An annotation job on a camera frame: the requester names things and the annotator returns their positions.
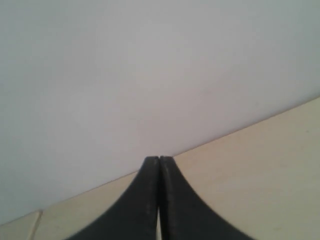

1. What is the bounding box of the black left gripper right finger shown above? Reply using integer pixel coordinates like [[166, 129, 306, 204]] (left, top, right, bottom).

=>
[[158, 156, 251, 240]]

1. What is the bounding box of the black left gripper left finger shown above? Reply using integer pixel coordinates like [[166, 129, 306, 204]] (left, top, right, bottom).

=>
[[68, 156, 160, 240]]

